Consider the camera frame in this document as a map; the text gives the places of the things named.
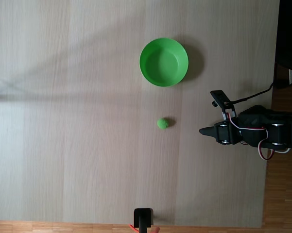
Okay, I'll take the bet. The green pompom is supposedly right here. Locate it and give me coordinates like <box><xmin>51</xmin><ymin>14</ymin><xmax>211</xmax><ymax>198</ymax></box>
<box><xmin>156</xmin><ymin>117</ymin><xmax>171</xmax><ymax>130</ymax></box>

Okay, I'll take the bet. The black gripper-mounted camera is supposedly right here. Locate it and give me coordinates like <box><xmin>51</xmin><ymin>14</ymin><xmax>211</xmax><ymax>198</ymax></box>
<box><xmin>210</xmin><ymin>90</ymin><xmax>237</xmax><ymax>120</ymax></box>

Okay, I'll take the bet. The green plastic bowl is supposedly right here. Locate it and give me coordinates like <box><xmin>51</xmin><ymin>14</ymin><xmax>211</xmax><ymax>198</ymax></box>
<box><xmin>139</xmin><ymin>37</ymin><xmax>189</xmax><ymax>88</ymax></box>

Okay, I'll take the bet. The black camera cable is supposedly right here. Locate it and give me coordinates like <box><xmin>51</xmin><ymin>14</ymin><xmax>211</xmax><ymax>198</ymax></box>
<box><xmin>227</xmin><ymin>81</ymin><xmax>275</xmax><ymax>105</ymax></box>

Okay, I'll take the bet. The red white servo wire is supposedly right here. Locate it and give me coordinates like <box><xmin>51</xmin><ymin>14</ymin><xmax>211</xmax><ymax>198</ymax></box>
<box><xmin>223</xmin><ymin>110</ymin><xmax>291</xmax><ymax>161</ymax></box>

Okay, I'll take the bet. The black clamp stand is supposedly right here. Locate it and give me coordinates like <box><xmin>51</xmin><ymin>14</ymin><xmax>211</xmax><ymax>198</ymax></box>
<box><xmin>133</xmin><ymin>208</ymin><xmax>154</xmax><ymax>233</ymax></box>

